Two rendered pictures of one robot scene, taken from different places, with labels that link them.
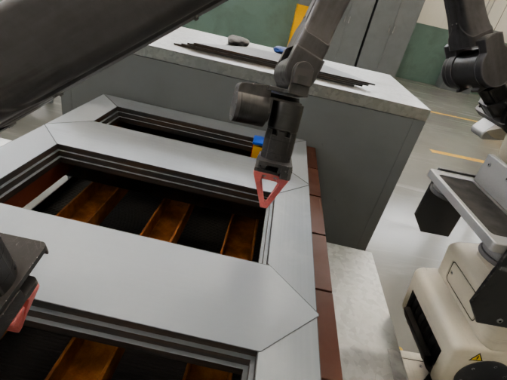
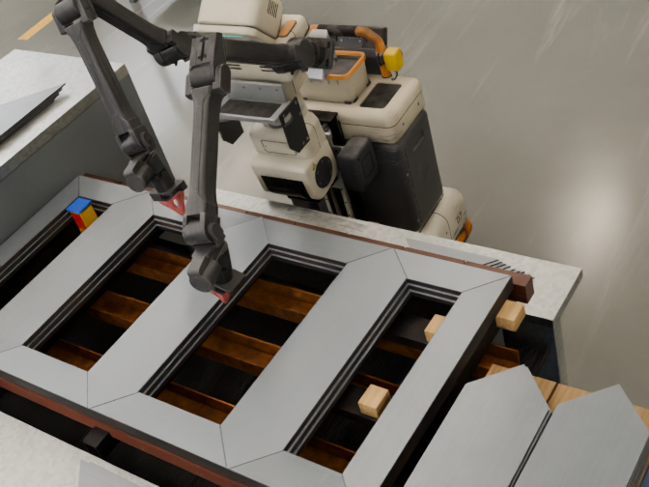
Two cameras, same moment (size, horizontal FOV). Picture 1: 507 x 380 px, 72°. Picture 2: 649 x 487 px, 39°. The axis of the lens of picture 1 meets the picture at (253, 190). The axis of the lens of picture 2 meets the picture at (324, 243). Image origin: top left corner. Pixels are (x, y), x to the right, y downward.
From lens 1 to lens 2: 2.09 m
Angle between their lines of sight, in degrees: 38
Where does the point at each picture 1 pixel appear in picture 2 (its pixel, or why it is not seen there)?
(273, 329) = (260, 236)
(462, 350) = (307, 170)
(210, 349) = (257, 263)
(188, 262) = not seen: hidden behind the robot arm
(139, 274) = not seen: hidden behind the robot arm
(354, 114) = (86, 120)
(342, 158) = (108, 157)
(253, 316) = (249, 242)
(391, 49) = not seen: outside the picture
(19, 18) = (207, 186)
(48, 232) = (145, 328)
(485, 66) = (183, 49)
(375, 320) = (267, 209)
